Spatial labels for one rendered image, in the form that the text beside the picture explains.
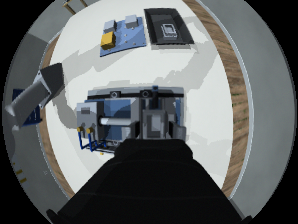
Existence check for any small yellow block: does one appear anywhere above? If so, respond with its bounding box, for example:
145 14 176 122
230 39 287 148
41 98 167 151
100 31 116 51

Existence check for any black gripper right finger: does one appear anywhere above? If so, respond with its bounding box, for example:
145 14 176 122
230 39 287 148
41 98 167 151
168 121 187 142

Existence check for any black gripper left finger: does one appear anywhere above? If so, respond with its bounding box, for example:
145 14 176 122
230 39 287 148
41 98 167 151
121 121 140 142

